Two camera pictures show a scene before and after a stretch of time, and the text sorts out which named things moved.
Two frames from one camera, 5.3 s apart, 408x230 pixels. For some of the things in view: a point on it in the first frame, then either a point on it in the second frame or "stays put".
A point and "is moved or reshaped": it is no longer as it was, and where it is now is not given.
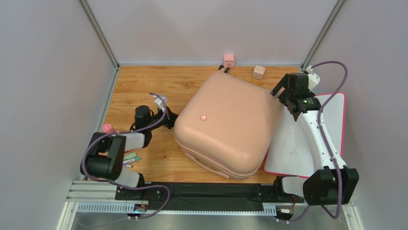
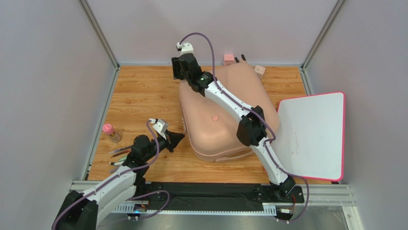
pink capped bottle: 107,128 stays put
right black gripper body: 283,92 to 175,68
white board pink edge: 290,153 stays put
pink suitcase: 227,122 is moved or reshaped
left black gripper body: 159,117 to 167,142
